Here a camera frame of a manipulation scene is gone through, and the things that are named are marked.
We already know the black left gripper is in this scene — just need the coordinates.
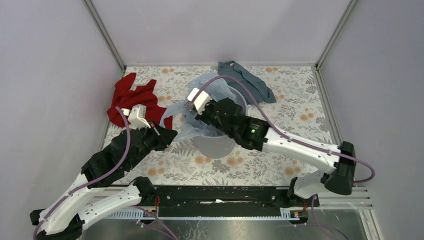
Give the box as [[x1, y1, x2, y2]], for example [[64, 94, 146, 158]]
[[128, 118, 179, 170]]

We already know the light blue plastic trash bag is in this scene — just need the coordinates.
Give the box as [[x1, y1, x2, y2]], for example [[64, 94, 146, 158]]
[[159, 72, 237, 142]]

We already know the grey plastic trash bin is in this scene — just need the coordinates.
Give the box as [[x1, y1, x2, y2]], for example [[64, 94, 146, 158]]
[[187, 86, 248, 159]]

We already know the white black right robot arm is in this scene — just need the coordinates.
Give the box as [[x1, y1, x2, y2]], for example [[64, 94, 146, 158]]
[[194, 98, 356, 206]]

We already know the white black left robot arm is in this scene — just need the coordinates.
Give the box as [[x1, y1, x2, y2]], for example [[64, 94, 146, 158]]
[[30, 122, 178, 240]]

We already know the teal blue cloth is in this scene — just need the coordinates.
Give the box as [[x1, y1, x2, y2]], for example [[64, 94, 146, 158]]
[[217, 61, 277, 104]]

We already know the red cloth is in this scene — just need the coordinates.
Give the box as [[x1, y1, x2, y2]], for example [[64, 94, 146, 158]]
[[107, 72, 166, 128]]

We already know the floral patterned table mat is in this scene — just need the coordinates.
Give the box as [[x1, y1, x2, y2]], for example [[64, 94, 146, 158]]
[[117, 66, 332, 186]]

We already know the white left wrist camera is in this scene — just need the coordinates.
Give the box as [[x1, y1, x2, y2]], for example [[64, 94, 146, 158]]
[[121, 104, 151, 129]]

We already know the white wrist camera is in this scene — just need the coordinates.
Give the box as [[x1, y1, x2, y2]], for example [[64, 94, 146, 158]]
[[187, 87, 212, 115], [121, 104, 151, 129]]

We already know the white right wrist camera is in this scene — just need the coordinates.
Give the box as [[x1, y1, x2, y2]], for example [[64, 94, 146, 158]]
[[187, 87, 212, 115]]

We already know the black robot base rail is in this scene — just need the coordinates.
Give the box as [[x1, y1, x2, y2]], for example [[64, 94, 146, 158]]
[[132, 177, 320, 210]]

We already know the white slotted cable duct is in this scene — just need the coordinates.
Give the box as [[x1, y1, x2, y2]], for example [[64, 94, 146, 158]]
[[105, 207, 301, 222]]

